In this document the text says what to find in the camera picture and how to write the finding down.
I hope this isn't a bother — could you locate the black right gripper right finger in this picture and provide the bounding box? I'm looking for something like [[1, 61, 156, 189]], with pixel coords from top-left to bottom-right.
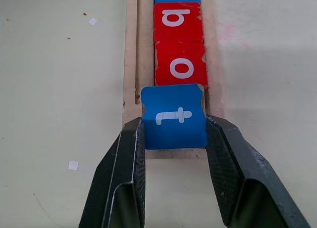
[[206, 115, 312, 228]]

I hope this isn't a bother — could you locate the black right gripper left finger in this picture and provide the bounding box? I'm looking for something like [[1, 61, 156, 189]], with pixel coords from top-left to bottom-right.
[[78, 116, 146, 228]]

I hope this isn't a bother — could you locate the blue letter t block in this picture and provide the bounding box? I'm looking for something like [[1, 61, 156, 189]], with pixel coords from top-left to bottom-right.
[[140, 83, 208, 150]]

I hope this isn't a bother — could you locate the red letter o block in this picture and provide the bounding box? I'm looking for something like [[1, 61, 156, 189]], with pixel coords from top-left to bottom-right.
[[154, 41, 209, 87]]

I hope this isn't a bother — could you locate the red letter b block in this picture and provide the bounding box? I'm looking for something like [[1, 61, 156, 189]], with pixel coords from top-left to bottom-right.
[[153, 1, 204, 44]]

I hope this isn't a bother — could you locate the long wooden letter tray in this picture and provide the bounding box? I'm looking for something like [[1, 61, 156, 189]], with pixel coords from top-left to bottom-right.
[[122, 0, 225, 161]]

